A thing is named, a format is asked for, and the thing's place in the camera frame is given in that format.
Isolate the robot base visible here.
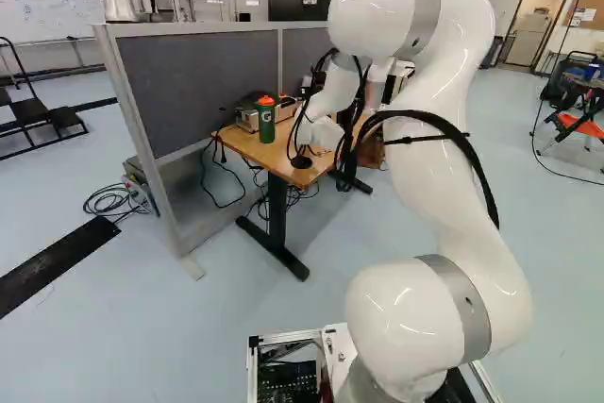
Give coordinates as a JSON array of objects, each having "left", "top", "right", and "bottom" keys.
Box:
[{"left": 246, "top": 322, "right": 502, "bottom": 403}]

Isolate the wooden table with black legs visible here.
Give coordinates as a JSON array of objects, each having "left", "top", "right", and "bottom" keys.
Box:
[{"left": 210, "top": 99, "right": 386, "bottom": 282}]

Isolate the green bottle with orange cap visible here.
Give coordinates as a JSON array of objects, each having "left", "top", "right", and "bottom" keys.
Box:
[{"left": 256, "top": 94, "right": 277, "bottom": 145}]

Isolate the silver metal appliance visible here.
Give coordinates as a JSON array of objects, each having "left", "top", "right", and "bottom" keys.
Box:
[{"left": 234, "top": 91, "right": 304, "bottom": 133}]

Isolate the brown cardboard box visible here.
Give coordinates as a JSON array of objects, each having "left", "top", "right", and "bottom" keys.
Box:
[{"left": 356, "top": 130, "right": 386, "bottom": 171}]

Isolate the grey office partition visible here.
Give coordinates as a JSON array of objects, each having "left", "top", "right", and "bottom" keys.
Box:
[{"left": 91, "top": 21, "right": 332, "bottom": 282}]

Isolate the grey metal floor box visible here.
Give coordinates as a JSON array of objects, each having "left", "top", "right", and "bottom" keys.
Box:
[{"left": 121, "top": 156, "right": 159, "bottom": 216}]

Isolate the black floor mat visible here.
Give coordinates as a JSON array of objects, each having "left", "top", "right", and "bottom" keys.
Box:
[{"left": 0, "top": 215, "right": 123, "bottom": 320}]

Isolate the black step platform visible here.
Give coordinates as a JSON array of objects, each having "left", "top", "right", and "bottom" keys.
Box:
[{"left": 0, "top": 36, "right": 90, "bottom": 161}]

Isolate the orange folding chair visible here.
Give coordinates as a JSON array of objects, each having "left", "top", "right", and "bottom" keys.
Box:
[{"left": 536, "top": 109, "right": 604, "bottom": 160}]

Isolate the black utility cart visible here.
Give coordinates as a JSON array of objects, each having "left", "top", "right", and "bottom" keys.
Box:
[{"left": 539, "top": 49, "right": 604, "bottom": 112}]

